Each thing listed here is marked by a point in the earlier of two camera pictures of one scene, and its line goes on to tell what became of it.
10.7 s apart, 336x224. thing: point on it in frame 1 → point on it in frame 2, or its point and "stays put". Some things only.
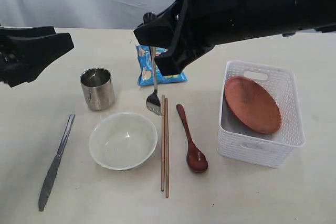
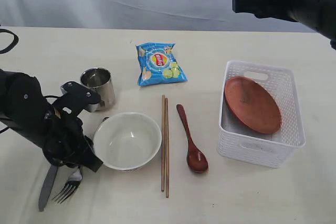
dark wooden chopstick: [166, 113] stays put
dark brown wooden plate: [252, 105] stays put
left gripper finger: [23, 58] → [91, 161]
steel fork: [153, 101] → [70, 188]
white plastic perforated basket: [273, 150] stays put
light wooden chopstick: [163, 142] stays put
